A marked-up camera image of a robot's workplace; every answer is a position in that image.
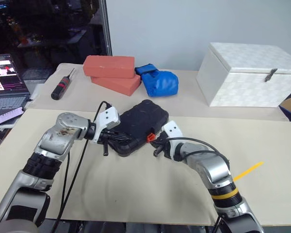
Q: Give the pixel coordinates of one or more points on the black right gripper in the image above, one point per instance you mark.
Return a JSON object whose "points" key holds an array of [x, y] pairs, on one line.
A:
{"points": [[163, 145]]}

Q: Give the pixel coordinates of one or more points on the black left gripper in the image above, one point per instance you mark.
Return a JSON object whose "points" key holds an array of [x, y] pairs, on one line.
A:
{"points": [[108, 138]]}

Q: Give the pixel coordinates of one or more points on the black hard case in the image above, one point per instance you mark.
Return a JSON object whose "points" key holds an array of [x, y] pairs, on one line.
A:
{"points": [[140, 121]]}

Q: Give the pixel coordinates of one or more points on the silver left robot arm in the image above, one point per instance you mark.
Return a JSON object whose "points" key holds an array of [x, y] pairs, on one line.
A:
{"points": [[53, 140]]}

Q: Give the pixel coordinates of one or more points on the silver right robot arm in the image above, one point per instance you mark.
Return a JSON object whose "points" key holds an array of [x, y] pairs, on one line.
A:
{"points": [[215, 170]]}

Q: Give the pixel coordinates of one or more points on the beige table cloth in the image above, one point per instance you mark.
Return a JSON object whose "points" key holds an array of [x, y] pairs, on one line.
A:
{"points": [[82, 102]]}

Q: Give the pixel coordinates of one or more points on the red brick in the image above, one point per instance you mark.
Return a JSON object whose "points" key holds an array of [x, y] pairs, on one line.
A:
{"points": [[118, 85], [109, 65]]}

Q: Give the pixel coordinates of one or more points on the blue boxing glove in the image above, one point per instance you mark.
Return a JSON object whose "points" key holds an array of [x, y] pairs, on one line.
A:
{"points": [[162, 83]]}

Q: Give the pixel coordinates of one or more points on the black red screwdriver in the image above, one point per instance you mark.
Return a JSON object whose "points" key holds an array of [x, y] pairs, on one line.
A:
{"points": [[59, 88]]}

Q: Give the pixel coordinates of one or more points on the yellow tape strip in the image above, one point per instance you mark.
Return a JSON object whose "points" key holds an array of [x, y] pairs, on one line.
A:
{"points": [[248, 171]]}

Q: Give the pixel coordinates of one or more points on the white woven storage box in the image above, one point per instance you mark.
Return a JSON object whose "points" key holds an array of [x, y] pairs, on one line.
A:
{"points": [[240, 80]]}

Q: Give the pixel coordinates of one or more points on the threaded metal pole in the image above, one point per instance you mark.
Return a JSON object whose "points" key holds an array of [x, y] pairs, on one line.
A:
{"points": [[106, 26]]}

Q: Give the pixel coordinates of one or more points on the smartphone with lit screen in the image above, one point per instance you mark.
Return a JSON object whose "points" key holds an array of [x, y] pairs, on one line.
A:
{"points": [[9, 115]]}

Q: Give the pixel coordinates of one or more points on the open laptop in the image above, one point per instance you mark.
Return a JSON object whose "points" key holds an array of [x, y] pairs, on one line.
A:
{"points": [[7, 85]]}

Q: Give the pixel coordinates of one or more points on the metal box latch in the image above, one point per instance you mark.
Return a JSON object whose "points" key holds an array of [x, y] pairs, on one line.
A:
{"points": [[270, 74]]}

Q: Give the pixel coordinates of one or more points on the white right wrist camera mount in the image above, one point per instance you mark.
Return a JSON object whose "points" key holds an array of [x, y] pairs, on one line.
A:
{"points": [[172, 131]]}

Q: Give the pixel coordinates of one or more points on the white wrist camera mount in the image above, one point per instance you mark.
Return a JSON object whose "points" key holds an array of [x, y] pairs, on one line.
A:
{"points": [[109, 117], [172, 131]]}

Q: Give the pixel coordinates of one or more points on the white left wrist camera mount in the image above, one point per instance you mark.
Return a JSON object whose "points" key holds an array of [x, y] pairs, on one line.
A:
{"points": [[109, 117]]}

